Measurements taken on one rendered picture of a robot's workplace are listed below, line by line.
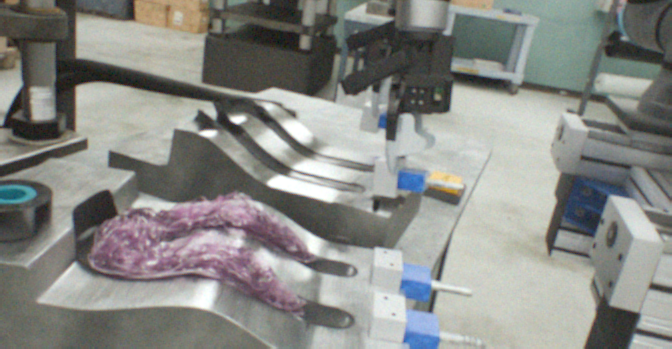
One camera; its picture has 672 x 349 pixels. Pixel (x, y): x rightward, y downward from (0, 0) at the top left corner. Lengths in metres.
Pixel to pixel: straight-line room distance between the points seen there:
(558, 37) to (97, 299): 7.07
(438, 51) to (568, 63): 6.71
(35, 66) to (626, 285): 1.07
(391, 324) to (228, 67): 4.48
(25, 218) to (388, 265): 0.41
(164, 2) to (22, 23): 6.46
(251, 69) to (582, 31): 4.10
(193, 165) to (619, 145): 0.77
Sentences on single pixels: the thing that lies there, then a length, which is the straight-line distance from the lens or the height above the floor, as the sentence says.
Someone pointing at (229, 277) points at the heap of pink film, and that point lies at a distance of 0.64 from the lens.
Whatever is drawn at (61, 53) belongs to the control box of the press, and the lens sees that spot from 1.57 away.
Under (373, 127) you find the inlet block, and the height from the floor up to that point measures 0.92.
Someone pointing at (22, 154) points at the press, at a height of 0.78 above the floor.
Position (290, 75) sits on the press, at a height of 0.21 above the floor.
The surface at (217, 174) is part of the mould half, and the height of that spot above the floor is 0.87.
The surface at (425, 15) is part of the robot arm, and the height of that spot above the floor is 1.17.
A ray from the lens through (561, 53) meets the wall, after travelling 7.52.
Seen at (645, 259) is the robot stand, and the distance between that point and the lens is 0.75.
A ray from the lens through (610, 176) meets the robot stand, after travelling 1.24.
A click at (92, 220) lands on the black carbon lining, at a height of 0.88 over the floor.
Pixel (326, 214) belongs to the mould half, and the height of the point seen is 0.86.
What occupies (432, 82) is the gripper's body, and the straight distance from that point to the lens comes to 0.85.
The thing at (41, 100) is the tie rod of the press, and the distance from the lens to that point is 1.30.
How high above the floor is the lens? 1.24
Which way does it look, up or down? 20 degrees down
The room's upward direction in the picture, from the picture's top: 10 degrees clockwise
